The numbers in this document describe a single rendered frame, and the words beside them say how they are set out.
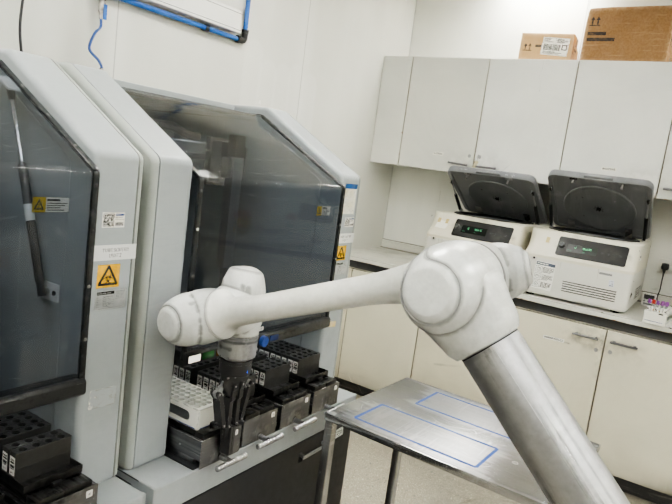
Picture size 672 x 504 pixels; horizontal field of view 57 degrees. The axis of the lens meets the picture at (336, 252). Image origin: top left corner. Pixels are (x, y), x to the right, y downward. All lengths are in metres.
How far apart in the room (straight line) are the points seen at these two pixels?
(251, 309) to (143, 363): 0.33
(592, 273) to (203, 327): 2.51
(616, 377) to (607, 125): 1.34
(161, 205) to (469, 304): 0.72
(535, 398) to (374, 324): 2.98
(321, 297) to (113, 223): 0.43
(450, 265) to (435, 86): 3.19
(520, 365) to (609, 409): 2.57
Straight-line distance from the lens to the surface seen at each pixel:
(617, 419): 3.53
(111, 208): 1.28
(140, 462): 1.54
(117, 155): 1.28
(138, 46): 2.73
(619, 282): 3.41
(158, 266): 1.38
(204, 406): 1.53
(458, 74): 4.01
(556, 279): 3.46
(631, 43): 3.82
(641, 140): 3.68
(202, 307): 1.24
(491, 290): 0.95
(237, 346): 1.41
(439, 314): 0.90
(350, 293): 1.21
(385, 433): 1.62
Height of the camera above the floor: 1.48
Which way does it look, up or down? 8 degrees down
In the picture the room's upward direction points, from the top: 8 degrees clockwise
